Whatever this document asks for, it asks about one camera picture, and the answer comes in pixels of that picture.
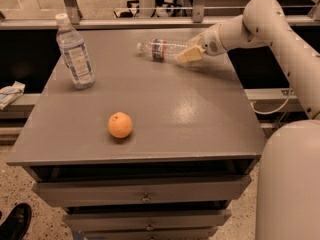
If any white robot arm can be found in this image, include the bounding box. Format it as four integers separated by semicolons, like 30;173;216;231
176;0;320;240

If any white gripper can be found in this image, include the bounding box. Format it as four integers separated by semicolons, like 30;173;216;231
176;24;227;63

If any orange fruit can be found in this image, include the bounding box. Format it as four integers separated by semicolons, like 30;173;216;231
108;112;133;139

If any upright labelled water bottle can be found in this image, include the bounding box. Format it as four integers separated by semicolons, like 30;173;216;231
55;13;95;89

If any top grey drawer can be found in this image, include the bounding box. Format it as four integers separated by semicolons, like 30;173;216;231
33;175;251;207

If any bottom grey drawer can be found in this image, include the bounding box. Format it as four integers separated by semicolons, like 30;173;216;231
85;227;217;240

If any grey drawer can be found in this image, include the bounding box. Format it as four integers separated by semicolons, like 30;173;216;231
63;210;231;231
85;227;217;240
33;175;251;207

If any white folded cloth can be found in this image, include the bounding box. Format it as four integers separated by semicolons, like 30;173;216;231
0;81;25;110

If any black leather shoe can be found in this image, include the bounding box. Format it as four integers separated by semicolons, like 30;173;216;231
0;203;32;240

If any clear water bottle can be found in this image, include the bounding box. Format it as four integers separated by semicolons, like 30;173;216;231
137;38;189;62

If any grey metal railing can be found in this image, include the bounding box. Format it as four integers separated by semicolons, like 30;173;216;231
0;0;319;29

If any middle grey drawer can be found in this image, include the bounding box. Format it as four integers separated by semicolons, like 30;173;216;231
63;210;231;231

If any white cable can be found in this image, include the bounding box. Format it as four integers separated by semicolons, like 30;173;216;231
250;87;293;116

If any grey drawer cabinet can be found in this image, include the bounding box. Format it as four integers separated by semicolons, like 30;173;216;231
6;27;273;240

